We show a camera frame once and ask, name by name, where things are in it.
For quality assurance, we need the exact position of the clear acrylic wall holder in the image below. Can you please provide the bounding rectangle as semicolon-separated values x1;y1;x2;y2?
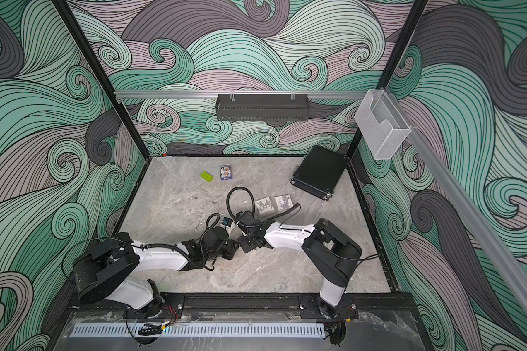
355;89;411;160

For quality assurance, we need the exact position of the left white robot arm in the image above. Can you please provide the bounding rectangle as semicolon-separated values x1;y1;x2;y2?
72;213;239;314

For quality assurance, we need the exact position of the black aluminium case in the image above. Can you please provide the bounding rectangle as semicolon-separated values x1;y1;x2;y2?
291;146;347;200

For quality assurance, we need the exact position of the aluminium wall rail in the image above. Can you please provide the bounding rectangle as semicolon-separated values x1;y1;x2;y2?
114;89;367;100

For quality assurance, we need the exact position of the white slotted cable duct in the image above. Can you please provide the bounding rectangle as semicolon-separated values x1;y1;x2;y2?
68;322;326;339

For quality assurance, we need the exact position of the black wall-mounted tray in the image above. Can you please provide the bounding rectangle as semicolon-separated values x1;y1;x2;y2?
215;94;310;123

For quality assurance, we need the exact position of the green rectangular block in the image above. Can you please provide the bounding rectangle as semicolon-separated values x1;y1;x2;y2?
200;171;214;182

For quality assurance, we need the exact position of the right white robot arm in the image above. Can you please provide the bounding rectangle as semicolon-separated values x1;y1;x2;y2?
225;187;379;319

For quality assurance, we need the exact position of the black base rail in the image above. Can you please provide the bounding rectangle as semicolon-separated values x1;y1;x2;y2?
126;291;418;323

